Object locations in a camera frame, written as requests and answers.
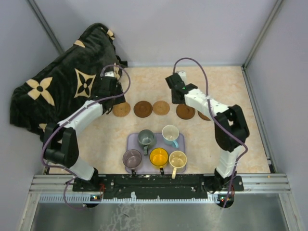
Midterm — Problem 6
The dark wooden coaster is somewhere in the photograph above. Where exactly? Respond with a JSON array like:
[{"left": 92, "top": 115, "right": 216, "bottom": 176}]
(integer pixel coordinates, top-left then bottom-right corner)
[
  {"left": 133, "top": 101, "right": 153, "bottom": 118},
  {"left": 176, "top": 104, "right": 195, "bottom": 120},
  {"left": 198, "top": 111, "right": 211, "bottom": 121}
]

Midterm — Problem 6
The woven rattan coaster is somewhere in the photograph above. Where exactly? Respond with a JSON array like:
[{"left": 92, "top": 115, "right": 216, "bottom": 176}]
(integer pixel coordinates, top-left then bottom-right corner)
[
  {"left": 112, "top": 102, "right": 131, "bottom": 117},
  {"left": 153, "top": 101, "right": 170, "bottom": 116}
]

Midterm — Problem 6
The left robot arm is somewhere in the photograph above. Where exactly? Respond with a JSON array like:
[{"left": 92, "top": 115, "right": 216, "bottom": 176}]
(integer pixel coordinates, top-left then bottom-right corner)
[{"left": 41, "top": 72, "right": 125, "bottom": 191}]

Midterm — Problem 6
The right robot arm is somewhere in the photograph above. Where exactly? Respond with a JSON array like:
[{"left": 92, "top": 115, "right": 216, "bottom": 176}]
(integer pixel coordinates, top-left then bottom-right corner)
[{"left": 166, "top": 72, "right": 250, "bottom": 192}]

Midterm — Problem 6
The black floral plush blanket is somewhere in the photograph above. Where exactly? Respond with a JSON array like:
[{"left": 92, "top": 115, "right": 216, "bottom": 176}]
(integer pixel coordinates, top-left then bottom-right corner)
[{"left": 9, "top": 23, "right": 127, "bottom": 137}]

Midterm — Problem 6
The grey green mug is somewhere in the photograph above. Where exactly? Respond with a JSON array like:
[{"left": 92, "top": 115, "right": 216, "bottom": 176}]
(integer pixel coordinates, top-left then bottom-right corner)
[{"left": 138, "top": 129, "right": 156, "bottom": 156}]

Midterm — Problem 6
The lavender plastic tray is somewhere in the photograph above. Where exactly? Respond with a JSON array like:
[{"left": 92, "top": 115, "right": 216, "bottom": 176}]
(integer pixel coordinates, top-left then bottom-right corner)
[{"left": 127, "top": 133, "right": 188, "bottom": 175}]

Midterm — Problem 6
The cream mug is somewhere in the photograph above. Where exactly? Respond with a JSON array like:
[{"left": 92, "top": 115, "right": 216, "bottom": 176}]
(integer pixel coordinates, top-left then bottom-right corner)
[{"left": 169, "top": 151, "right": 187, "bottom": 179}]

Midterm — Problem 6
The yellow glass mug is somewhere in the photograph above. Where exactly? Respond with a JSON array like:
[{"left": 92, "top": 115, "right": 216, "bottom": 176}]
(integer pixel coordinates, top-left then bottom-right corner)
[{"left": 150, "top": 148, "right": 168, "bottom": 175}]

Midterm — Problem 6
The purple glass mug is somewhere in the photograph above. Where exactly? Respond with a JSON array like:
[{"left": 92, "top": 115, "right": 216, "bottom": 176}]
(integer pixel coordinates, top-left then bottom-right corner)
[{"left": 122, "top": 149, "right": 142, "bottom": 176}]

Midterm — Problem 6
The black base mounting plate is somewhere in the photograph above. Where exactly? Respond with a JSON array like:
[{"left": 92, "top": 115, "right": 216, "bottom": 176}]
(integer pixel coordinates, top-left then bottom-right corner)
[{"left": 73, "top": 174, "right": 230, "bottom": 200}]

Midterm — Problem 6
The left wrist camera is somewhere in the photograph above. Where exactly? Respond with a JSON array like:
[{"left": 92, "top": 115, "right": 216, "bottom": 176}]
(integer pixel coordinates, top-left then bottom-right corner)
[{"left": 103, "top": 71, "right": 116, "bottom": 77}]

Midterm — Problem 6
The white mug blue handle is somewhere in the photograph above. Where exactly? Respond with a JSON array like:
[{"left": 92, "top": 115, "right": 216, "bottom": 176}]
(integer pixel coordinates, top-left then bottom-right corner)
[{"left": 162, "top": 125, "right": 180, "bottom": 149}]

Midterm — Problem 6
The aluminium frame rail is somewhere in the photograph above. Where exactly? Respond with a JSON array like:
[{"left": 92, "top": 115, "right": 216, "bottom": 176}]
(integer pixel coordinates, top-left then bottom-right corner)
[{"left": 29, "top": 174, "right": 291, "bottom": 205}]

